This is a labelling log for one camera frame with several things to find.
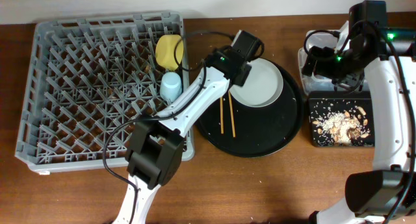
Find grey plate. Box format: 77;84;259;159
230;58;283;108

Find wooden chopstick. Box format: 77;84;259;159
220;97;224;134
227;91;236;138

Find food scraps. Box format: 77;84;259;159
311;100;373;146

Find light blue cup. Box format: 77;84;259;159
160;71;182;103

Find yellow bowl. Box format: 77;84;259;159
155;34;184;71

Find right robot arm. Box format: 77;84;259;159
301;0;415;223

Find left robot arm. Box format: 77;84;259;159
114;44;256;223

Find grey dishwasher rack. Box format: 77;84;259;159
15;12;184;175

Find clear plastic bin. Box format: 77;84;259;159
298;22;369;95

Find black rectangular tray bin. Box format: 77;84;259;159
307;90;376;148

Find round black tray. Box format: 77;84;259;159
196;61;304;158

